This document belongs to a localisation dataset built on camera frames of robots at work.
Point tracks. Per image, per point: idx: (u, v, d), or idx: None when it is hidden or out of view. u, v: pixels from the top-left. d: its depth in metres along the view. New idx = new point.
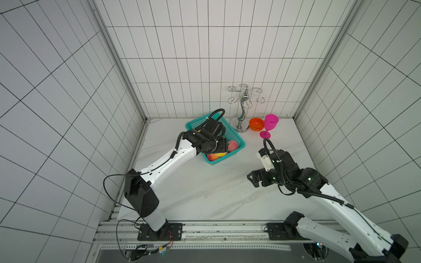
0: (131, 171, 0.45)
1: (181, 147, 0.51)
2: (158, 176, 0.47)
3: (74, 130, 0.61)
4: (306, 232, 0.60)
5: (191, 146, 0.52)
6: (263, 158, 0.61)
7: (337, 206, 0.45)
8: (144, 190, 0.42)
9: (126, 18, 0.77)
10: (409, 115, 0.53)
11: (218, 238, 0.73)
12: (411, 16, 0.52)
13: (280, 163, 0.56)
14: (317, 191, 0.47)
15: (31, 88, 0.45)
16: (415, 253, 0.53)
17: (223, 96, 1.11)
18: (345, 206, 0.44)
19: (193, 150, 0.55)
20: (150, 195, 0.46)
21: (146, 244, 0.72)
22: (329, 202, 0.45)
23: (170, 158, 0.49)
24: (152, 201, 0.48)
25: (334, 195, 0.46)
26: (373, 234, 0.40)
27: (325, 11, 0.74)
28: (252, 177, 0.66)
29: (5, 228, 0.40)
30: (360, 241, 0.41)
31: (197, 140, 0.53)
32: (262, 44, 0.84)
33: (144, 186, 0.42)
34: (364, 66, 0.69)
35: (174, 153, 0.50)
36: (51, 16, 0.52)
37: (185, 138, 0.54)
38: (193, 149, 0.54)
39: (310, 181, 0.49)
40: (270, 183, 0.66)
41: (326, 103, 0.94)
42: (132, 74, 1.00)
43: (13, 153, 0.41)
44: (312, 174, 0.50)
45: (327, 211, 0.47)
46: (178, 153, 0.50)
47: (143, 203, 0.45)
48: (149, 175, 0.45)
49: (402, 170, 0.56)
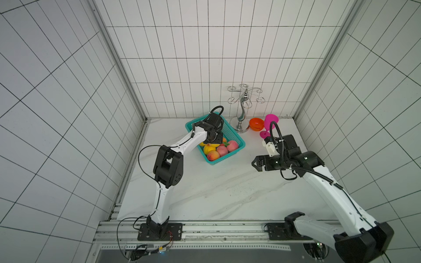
0: (163, 147, 0.56)
1: (197, 130, 0.66)
2: (185, 150, 0.60)
3: (75, 131, 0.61)
4: (302, 227, 0.60)
5: (203, 130, 0.67)
6: (267, 145, 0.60)
7: (326, 185, 0.46)
8: (177, 158, 0.53)
9: (126, 18, 0.77)
10: (410, 115, 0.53)
11: (218, 238, 0.73)
12: (411, 16, 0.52)
13: (281, 142, 0.61)
14: (311, 168, 0.50)
15: (31, 88, 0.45)
16: (415, 253, 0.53)
17: (223, 96, 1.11)
18: (334, 186, 0.46)
19: (205, 133, 0.70)
20: (180, 165, 0.57)
21: (146, 244, 0.72)
22: (319, 180, 0.47)
23: (191, 137, 0.62)
24: (180, 170, 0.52)
25: (327, 175, 0.48)
26: (354, 214, 0.41)
27: (324, 11, 0.74)
28: (256, 162, 0.70)
29: (4, 228, 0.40)
30: (341, 220, 0.42)
31: (206, 127, 0.68)
32: (262, 44, 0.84)
33: (177, 155, 0.54)
34: (364, 66, 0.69)
35: (193, 134, 0.64)
36: (51, 16, 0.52)
37: (197, 126, 0.68)
38: (204, 132, 0.68)
39: (306, 160, 0.52)
40: (273, 167, 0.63)
41: (326, 103, 0.94)
42: (132, 74, 1.00)
43: (12, 154, 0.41)
44: (311, 155, 0.53)
45: (315, 188, 0.49)
46: (197, 133, 0.65)
47: (175, 171, 0.56)
48: (178, 148, 0.57)
49: (402, 170, 0.56)
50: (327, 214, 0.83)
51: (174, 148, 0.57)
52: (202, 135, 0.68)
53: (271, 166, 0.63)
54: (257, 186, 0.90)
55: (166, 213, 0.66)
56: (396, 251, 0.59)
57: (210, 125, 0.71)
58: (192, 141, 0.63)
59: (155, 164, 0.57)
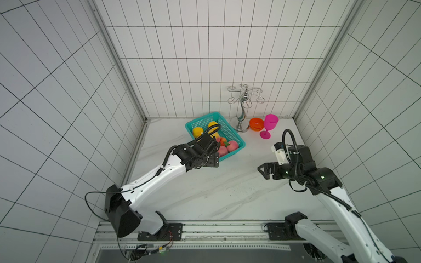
0: (112, 187, 0.43)
1: (170, 164, 0.48)
2: (141, 195, 0.44)
3: (75, 131, 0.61)
4: (305, 232, 0.59)
5: (180, 163, 0.49)
6: (276, 151, 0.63)
7: (342, 210, 0.43)
8: (122, 211, 0.39)
9: (126, 18, 0.77)
10: (409, 115, 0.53)
11: (218, 238, 0.73)
12: (412, 15, 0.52)
13: (296, 155, 0.55)
14: (326, 190, 0.46)
15: (31, 88, 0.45)
16: (416, 255, 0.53)
17: (223, 96, 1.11)
18: (351, 212, 0.43)
19: (183, 167, 0.52)
20: (130, 218, 0.43)
21: (146, 244, 0.72)
22: (336, 204, 0.44)
23: (155, 175, 0.46)
24: (132, 222, 0.46)
25: (344, 199, 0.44)
26: (371, 246, 0.39)
27: (324, 11, 0.74)
28: (263, 169, 0.66)
29: (4, 228, 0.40)
30: (356, 249, 0.40)
31: (188, 156, 0.50)
32: (262, 44, 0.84)
33: (124, 204, 0.40)
34: (364, 66, 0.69)
35: (160, 170, 0.47)
36: (51, 16, 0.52)
37: (175, 154, 0.51)
38: (182, 166, 0.50)
39: (322, 179, 0.48)
40: (282, 177, 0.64)
41: (326, 103, 0.94)
42: (132, 74, 1.00)
43: (12, 154, 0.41)
44: (327, 174, 0.49)
45: (331, 212, 0.45)
46: (165, 171, 0.47)
47: (123, 225, 0.43)
48: (130, 194, 0.42)
49: (401, 170, 0.56)
50: (326, 214, 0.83)
51: (124, 186, 0.43)
52: (171, 172, 0.49)
53: (279, 176, 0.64)
54: (257, 186, 0.90)
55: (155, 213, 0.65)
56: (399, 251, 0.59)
57: (193, 155, 0.52)
58: (154, 183, 0.46)
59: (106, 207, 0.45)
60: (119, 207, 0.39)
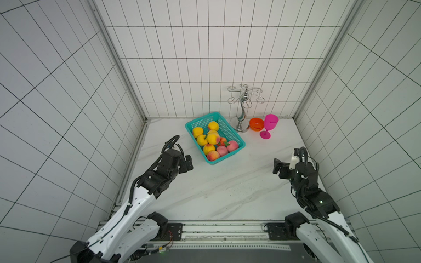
0: (76, 244, 0.39)
1: (137, 197, 0.48)
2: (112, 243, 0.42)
3: (75, 131, 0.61)
4: (304, 238, 0.60)
5: (147, 194, 0.49)
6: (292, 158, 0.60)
7: (340, 235, 0.46)
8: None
9: (126, 18, 0.77)
10: (410, 115, 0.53)
11: (219, 238, 0.73)
12: (411, 16, 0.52)
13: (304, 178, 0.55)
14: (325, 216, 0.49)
15: (31, 88, 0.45)
16: (417, 256, 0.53)
17: (223, 96, 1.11)
18: (349, 238, 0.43)
19: (152, 196, 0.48)
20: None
21: (146, 244, 0.72)
22: (334, 229, 0.47)
23: (124, 215, 0.44)
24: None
25: (341, 224, 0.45)
26: None
27: (324, 11, 0.74)
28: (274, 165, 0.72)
29: (4, 228, 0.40)
30: None
31: (155, 183, 0.52)
32: (262, 44, 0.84)
33: (96, 258, 0.37)
34: (364, 66, 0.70)
35: (128, 208, 0.46)
36: (51, 17, 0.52)
37: (140, 186, 0.50)
38: (151, 195, 0.51)
39: (321, 204, 0.51)
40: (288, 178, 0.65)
41: (326, 103, 0.94)
42: (132, 74, 1.00)
43: (12, 154, 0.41)
44: (326, 199, 0.52)
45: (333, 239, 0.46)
46: (133, 207, 0.46)
47: None
48: (99, 245, 0.39)
49: (402, 170, 0.56)
50: None
51: (90, 238, 0.40)
52: (141, 206, 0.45)
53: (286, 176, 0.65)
54: (257, 186, 0.90)
55: (143, 223, 0.61)
56: (399, 251, 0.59)
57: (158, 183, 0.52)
58: (124, 224, 0.45)
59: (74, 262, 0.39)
60: None
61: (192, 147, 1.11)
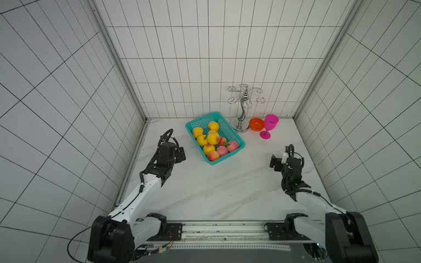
0: (98, 218, 0.41)
1: (147, 180, 0.54)
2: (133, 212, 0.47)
3: (75, 131, 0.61)
4: (301, 224, 0.60)
5: (155, 177, 0.56)
6: (284, 154, 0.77)
7: (307, 194, 0.57)
8: (122, 231, 0.40)
9: (126, 18, 0.77)
10: (410, 115, 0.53)
11: (219, 238, 0.73)
12: (411, 16, 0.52)
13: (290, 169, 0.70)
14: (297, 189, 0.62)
15: (31, 88, 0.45)
16: (418, 256, 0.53)
17: (223, 96, 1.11)
18: (313, 194, 0.57)
19: (159, 181, 0.59)
20: (129, 236, 0.43)
21: (146, 244, 0.72)
22: (303, 193, 0.59)
23: (139, 193, 0.49)
24: (129, 246, 0.44)
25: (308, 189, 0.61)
26: (328, 206, 0.48)
27: (324, 11, 0.74)
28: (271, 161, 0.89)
29: (5, 228, 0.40)
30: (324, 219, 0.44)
31: (160, 171, 0.58)
32: (262, 44, 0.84)
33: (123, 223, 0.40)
34: (364, 66, 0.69)
35: (142, 188, 0.51)
36: (51, 17, 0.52)
37: (146, 173, 0.56)
38: (158, 178, 0.58)
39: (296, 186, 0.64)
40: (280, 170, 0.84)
41: (326, 103, 0.94)
42: (132, 74, 1.00)
43: (12, 154, 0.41)
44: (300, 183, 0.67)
45: (306, 201, 0.57)
46: (146, 187, 0.52)
47: (124, 249, 0.42)
48: (121, 215, 0.43)
49: (402, 170, 0.56)
50: None
51: (112, 211, 0.43)
52: (152, 187, 0.55)
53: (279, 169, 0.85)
54: (257, 186, 0.90)
55: (146, 219, 0.60)
56: (399, 252, 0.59)
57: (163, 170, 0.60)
58: (140, 200, 0.50)
59: (91, 247, 0.40)
60: (121, 224, 0.40)
61: (192, 147, 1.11)
